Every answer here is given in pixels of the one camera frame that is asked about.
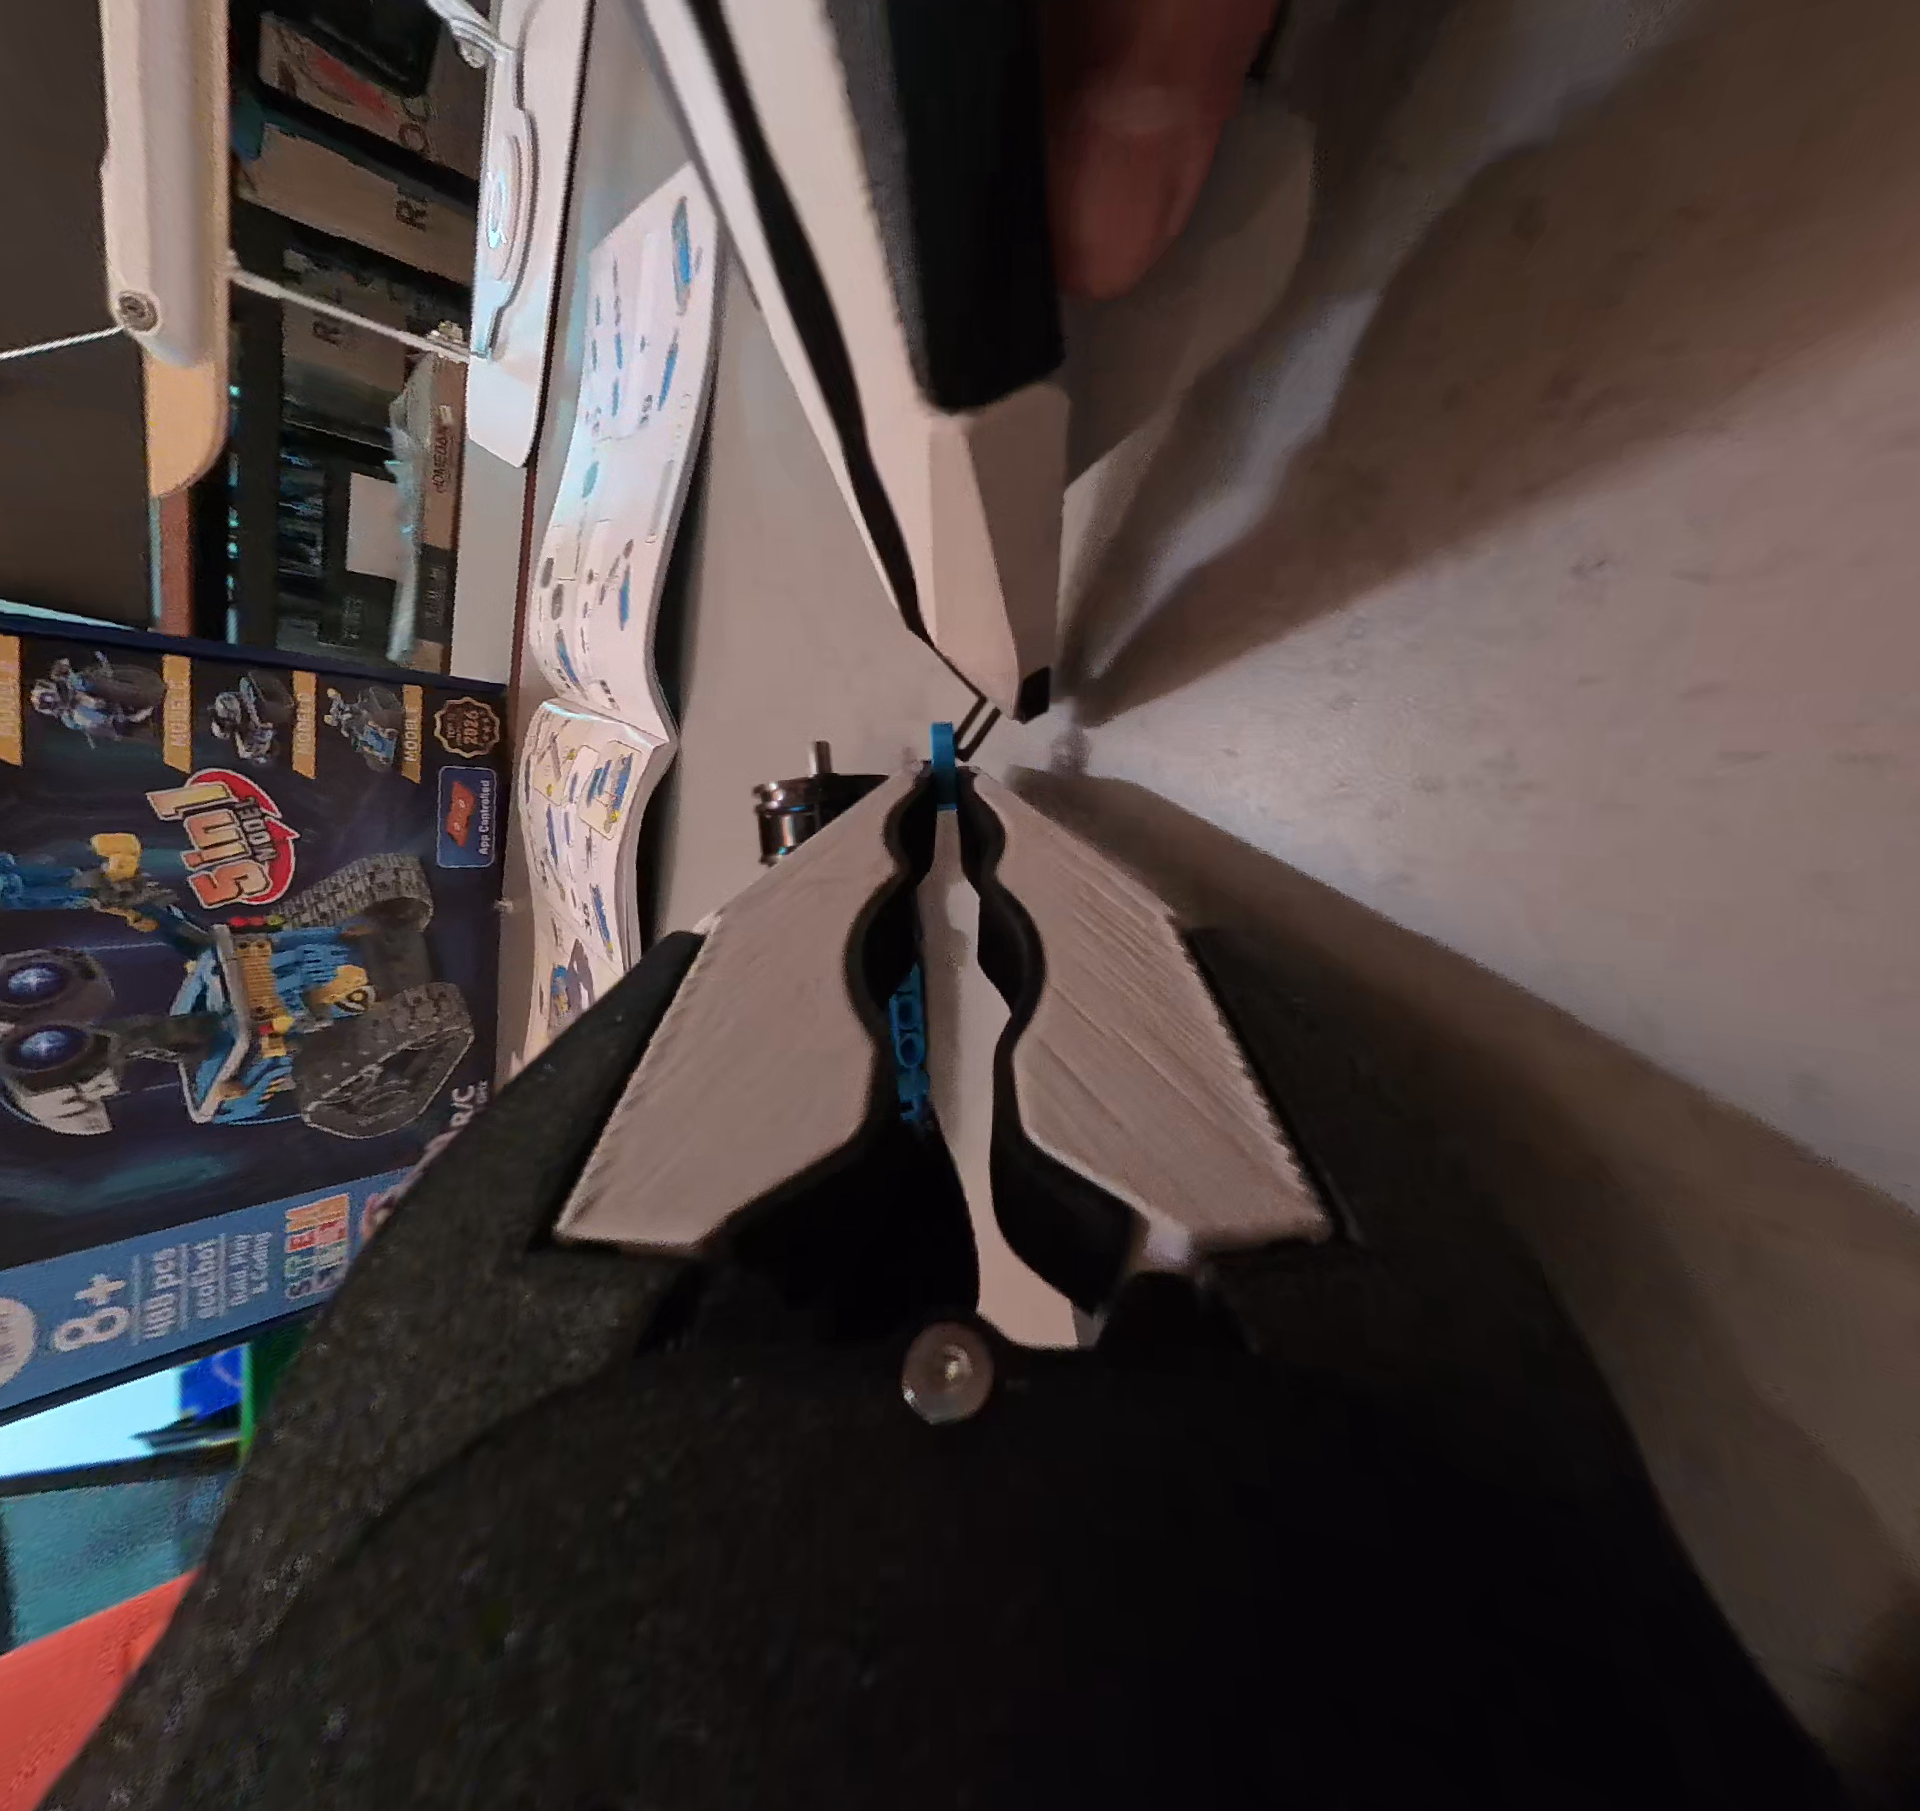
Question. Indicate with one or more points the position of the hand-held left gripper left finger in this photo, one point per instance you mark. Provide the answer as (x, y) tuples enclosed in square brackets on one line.
[(750, 1077)]

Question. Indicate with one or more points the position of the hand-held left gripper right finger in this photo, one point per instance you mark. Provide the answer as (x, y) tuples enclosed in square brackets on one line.
[(1155, 1077)]

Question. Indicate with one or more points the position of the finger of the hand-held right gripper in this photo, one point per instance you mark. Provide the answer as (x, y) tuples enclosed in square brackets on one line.
[(757, 214), (1005, 552)]

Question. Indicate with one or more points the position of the small blue connector piece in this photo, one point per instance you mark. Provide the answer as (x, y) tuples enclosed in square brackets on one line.
[(944, 761)]

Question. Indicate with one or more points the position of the black wheel blue beam assembly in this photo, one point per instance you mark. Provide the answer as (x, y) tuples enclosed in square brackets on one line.
[(796, 805)]

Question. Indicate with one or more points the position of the grey desk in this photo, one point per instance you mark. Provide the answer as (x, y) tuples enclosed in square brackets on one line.
[(1500, 640)]

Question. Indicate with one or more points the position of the person's right hand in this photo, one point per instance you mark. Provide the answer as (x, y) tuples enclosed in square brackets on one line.
[(1155, 72)]

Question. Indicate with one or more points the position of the open instruction booklet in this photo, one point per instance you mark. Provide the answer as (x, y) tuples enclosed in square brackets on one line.
[(630, 416)]

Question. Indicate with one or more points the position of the brown cardboard box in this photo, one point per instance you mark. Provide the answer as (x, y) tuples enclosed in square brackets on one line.
[(360, 214)]

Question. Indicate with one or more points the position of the dark blue toy box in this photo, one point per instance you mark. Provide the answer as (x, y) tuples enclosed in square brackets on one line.
[(226, 941)]

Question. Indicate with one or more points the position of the white folding stand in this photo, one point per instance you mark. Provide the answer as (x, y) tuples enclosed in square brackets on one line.
[(166, 115)]

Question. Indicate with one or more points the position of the black flat device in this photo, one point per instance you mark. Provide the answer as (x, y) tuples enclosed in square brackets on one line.
[(60, 191)]

